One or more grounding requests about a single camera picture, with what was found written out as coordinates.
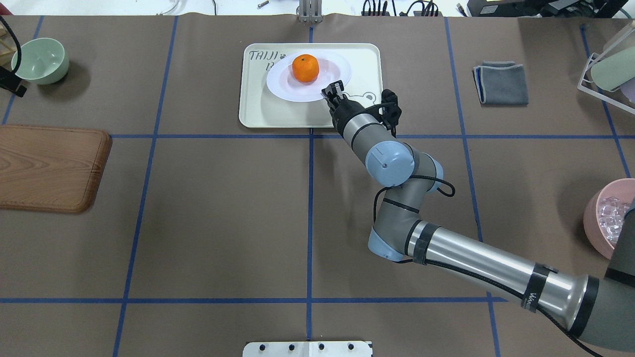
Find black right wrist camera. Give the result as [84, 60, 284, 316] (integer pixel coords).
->
[370, 89, 402, 136]

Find orange mandarin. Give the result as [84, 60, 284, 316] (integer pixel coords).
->
[292, 54, 320, 83]

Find wooden cutting board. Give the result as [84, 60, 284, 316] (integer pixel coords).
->
[0, 125, 113, 213]

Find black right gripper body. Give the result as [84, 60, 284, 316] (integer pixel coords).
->
[328, 97, 366, 130]

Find clear ice cubes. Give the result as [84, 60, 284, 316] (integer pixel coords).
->
[597, 196, 631, 246]

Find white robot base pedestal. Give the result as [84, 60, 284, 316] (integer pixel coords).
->
[242, 341, 374, 357]

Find green cup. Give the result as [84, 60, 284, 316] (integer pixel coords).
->
[590, 47, 635, 91]

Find black monitor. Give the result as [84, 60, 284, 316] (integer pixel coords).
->
[466, 0, 628, 18]

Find white cup rack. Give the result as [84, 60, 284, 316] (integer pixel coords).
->
[577, 22, 635, 117]

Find folded grey cloth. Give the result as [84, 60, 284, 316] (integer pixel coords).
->
[472, 61, 529, 106]

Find purple cup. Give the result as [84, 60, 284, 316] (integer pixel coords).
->
[620, 78, 635, 103]

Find light green bowl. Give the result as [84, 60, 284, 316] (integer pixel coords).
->
[10, 38, 70, 84]

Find aluminium frame post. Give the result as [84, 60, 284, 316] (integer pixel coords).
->
[297, 0, 323, 24]

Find pink bowl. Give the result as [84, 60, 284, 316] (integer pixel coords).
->
[583, 178, 635, 259]

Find wooden cup rack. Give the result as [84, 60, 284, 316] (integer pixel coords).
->
[0, 25, 17, 67]

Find cream bear tray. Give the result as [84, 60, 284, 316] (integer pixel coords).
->
[239, 43, 383, 128]

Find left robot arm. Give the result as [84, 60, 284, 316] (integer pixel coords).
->
[0, 16, 27, 98]

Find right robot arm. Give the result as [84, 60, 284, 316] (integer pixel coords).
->
[321, 80, 635, 356]

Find white round plate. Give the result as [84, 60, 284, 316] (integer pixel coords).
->
[266, 49, 352, 103]

